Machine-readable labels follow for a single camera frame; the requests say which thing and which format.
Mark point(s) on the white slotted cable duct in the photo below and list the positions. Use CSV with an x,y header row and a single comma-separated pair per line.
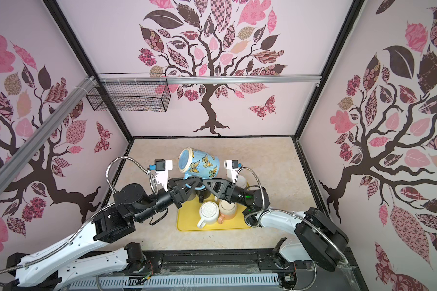
x,y
131,283

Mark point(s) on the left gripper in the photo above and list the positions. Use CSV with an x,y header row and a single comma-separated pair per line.
x,y
175,190

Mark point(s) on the yellow plastic tray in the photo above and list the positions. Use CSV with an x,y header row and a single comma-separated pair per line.
x,y
189,218

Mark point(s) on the aluminium rail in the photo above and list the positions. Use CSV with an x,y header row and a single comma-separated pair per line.
x,y
25,153
181,80

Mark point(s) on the aluminium rail left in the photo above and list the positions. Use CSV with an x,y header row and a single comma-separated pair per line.
x,y
25,153

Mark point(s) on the orange speckled mug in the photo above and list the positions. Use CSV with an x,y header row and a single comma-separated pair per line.
x,y
227,210

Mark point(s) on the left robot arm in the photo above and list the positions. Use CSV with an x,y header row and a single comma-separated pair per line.
x,y
68,260

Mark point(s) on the black and white mug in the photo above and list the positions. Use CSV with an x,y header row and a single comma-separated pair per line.
x,y
241,182

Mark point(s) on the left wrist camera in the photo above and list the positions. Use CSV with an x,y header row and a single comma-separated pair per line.
x,y
158,174

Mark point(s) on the white ribbed mug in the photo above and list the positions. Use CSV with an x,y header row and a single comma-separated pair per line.
x,y
209,213

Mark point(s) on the black base frame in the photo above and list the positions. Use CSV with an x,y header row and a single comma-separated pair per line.
x,y
297,276

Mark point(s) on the blue butterfly mug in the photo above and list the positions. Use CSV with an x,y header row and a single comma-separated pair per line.
x,y
197,163

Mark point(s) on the black wire basket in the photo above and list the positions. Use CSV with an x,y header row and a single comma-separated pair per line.
x,y
144,92

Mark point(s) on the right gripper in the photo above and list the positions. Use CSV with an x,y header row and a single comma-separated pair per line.
x,y
226,190

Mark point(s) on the aluminium rail back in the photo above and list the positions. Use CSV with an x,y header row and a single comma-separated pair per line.
x,y
181,80

